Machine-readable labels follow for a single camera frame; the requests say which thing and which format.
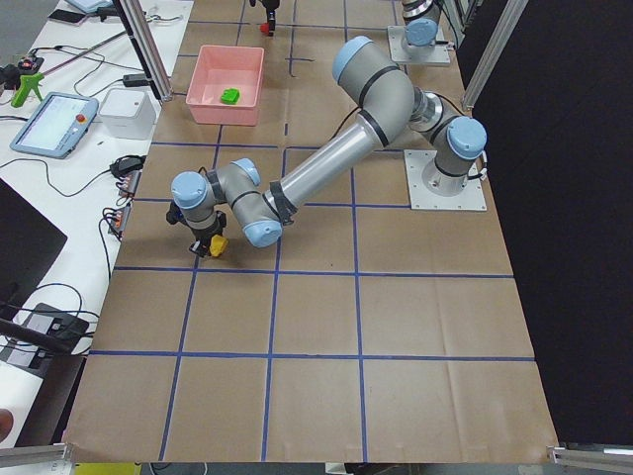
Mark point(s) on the white plastic container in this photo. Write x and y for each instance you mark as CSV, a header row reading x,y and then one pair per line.
x,y
127,114

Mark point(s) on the yellow toy block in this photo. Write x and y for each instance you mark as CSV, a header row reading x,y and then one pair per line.
x,y
218,246

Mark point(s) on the black power adapter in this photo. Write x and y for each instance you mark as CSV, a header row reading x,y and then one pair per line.
x,y
135,80

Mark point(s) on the pink plastic box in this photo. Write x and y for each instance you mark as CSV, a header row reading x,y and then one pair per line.
x,y
221,67

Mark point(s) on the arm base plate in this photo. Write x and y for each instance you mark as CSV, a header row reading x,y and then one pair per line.
x,y
403,52
431,190

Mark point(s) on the aluminium frame post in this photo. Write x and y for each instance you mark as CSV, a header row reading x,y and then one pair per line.
x,y
138,31

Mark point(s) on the black smartphone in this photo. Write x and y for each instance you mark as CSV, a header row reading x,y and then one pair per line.
x,y
67,17

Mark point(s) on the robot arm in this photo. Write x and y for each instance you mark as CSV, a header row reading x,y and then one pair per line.
x,y
421,17
388,105

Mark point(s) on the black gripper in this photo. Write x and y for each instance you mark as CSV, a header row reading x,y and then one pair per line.
x,y
207,235
270,6

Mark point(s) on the metal grabber stick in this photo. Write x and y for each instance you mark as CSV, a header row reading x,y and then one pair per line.
x,y
31,83

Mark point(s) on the red toy block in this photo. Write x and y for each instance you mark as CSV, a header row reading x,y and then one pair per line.
x,y
266,29

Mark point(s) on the green toy block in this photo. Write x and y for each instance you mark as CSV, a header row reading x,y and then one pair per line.
x,y
230,96

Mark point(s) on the teach pendant tablet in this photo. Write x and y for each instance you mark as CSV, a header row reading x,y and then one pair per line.
x,y
57,126

